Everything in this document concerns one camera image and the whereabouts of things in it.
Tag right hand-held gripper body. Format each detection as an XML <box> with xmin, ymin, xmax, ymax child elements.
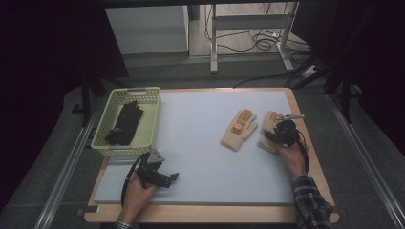
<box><xmin>274</xmin><ymin>114</ymin><xmax>306</xmax><ymax>149</ymax></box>

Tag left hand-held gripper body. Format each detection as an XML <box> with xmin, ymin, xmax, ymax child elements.
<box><xmin>136</xmin><ymin>149</ymin><xmax>172</xmax><ymax>189</ymax></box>

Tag beige glove with orange fingertips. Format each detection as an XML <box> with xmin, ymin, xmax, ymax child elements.
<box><xmin>258</xmin><ymin>110</ymin><xmax>285</xmax><ymax>156</ymax></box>

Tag pale green plastic basket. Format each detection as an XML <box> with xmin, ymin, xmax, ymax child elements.
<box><xmin>91</xmin><ymin>86</ymin><xmax>162</xmax><ymax>157</ymax></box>

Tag person's right hand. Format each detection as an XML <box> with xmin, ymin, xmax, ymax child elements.
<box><xmin>275</xmin><ymin>139</ymin><xmax>310</xmax><ymax>177</ymax></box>

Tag person's left hand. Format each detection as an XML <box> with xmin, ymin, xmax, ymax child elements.
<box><xmin>117</xmin><ymin>172</ymin><xmax>159</xmax><ymax>224</ymax></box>

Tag light grey foam mat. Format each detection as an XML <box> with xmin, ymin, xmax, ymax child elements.
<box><xmin>94</xmin><ymin>91</ymin><xmax>321</xmax><ymax>206</ymax></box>

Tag beige glove with orange patch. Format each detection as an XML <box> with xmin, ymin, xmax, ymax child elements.
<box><xmin>221</xmin><ymin>109</ymin><xmax>259</xmax><ymax>153</ymax></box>

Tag white power strip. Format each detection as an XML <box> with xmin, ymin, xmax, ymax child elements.
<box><xmin>301</xmin><ymin>64</ymin><xmax>318</xmax><ymax>79</ymax></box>

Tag black tripod stand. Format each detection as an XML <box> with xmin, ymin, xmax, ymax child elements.
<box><xmin>284</xmin><ymin>54</ymin><xmax>355</xmax><ymax>125</ymax></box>

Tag black metal stand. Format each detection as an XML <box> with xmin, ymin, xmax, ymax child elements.
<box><xmin>71</xmin><ymin>74</ymin><xmax>129</xmax><ymax>129</ymax></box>

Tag dark curtain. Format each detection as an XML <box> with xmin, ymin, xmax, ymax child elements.
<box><xmin>290</xmin><ymin>0</ymin><xmax>405</xmax><ymax>157</ymax></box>
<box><xmin>0</xmin><ymin>0</ymin><xmax>129</xmax><ymax>213</ymax></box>

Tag white cabinet panel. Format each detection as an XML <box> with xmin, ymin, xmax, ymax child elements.
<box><xmin>104</xmin><ymin>4</ymin><xmax>191</xmax><ymax>55</ymax></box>

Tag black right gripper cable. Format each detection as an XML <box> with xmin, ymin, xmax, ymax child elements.
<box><xmin>295</xmin><ymin>129</ymin><xmax>311</xmax><ymax>175</ymax></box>

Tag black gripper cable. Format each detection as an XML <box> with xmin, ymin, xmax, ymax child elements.
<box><xmin>120</xmin><ymin>155</ymin><xmax>145</xmax><ymax>208</ymax></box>
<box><xmin>295</xmin><ymin>129</ymin><xmax>311</xmax><ymax>175</ymax></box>

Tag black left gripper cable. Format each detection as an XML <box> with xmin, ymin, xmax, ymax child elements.
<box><xmin>120</xmin><ymin>155</ymin><xmax>145</xmax><ymax>208</ymax></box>

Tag long black floor cable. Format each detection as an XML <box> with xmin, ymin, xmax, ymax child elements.
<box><xmin>232</xmin><ymin>72</ymin><xmax>291</xmax><ymax>89</ymax></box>

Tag aluminium rail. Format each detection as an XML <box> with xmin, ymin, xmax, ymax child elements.
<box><xmin>32</xmin><ymin>94</ymin><xmax>110</xmax><ymax>229</ymax></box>
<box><xmin>326</xmin><ymin>93</ymin><xmax>405</xmax><ymax>229</ymax></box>

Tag black floor cable bundle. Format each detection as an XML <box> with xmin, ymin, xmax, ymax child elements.
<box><xmin>204</xmin><ymin>4</ymin><xmax>311</xmax><ymax>54</ymax></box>

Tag white metal stand frame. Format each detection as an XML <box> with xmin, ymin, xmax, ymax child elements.
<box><xmin>209</xmin><ymin>2</ymin><xmax>301</xmax><ymax>75</ymax></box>

